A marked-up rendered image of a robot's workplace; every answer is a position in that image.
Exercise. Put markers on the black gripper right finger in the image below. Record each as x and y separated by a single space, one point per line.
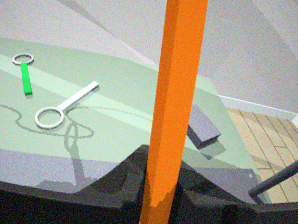
197 200

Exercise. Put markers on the green bar with white loop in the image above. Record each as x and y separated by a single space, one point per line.
24 70

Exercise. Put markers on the orange handle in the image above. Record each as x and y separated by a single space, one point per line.
180 54

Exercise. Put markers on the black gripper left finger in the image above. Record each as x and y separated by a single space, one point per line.
115 198

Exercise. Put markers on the white loop with flat handle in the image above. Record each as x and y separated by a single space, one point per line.
61 108

